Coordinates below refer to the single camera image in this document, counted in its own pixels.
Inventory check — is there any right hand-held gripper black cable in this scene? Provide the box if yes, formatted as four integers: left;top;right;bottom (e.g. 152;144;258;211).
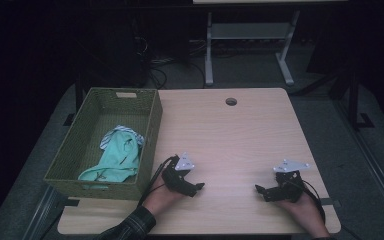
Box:
298;179;327;231

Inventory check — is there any left hand-held gripper black cable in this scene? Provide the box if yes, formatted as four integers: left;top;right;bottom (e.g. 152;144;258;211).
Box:
137;155;180;207

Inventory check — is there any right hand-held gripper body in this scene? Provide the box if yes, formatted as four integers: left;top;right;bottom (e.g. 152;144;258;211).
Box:
272;158;312;203

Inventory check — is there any hand-held gripper black cable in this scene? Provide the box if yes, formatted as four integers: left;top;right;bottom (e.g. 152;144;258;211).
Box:
137;155;180;207
298;179;327;231

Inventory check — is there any black metal stand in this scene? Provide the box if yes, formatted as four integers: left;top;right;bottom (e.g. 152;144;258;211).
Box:
293;59;376;132

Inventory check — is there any mint green baby garment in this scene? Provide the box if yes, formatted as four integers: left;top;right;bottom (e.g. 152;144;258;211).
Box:
77;124;146;184

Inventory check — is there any person's left hand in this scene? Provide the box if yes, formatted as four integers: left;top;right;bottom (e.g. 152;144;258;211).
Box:
142;173;185;216

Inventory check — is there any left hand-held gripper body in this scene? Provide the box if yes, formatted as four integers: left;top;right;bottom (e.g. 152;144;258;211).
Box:
160;152;196;197

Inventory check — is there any tangle of floor cables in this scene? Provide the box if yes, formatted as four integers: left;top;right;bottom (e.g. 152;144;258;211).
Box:
141;36;208;90

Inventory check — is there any person's right hand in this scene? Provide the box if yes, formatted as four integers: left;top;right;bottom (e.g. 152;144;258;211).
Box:
275;190;331;238

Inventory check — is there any white metal stand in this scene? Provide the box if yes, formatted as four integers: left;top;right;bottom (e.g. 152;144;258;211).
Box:
203;9;301;88

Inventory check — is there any grey tape strip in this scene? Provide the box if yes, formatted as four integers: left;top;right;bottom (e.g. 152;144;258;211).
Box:
316;197;342;208

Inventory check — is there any green woven basket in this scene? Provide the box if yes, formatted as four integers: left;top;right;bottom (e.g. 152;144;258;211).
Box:
43;87;164;202

